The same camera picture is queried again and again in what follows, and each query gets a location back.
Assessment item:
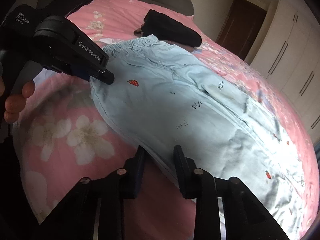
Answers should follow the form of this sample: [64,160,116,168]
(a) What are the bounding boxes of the light blue strawberry pants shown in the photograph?
[90,36,306,239]

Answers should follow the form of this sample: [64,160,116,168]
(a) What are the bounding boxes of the person's left hand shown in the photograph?
[3,80,35,124]

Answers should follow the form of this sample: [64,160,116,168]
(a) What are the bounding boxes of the black folded garment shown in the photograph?
[134,10,202,48]

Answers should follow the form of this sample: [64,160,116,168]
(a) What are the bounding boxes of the pink floral bed quilt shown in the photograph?
[15,0,319,239]

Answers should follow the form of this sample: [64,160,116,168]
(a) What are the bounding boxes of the dark brown wooden door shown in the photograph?
[217,0,267,60]

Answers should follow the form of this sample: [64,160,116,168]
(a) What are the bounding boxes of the white wardrobe with dark handles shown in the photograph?
[251,0,319,144]

